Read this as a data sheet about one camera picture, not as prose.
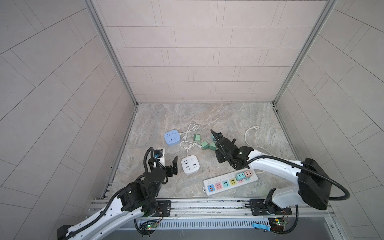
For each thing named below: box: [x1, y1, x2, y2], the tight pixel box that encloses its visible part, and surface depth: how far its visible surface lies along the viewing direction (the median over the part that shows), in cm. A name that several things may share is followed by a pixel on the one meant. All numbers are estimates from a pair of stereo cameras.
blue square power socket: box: [164, 129, 181, 147], surface depth 96 cm
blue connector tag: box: [252, 222, 272, 232], surface depth 67 cm
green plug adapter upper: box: [193, 134, 201, 142], surface depth 97 cm
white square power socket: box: [181, 155, 200, 175], surface depth 84 cm
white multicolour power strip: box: [202, 168, 259, 196], surface depth 79 cm
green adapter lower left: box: [201, 140, 210, 150], surface depth 93 cm
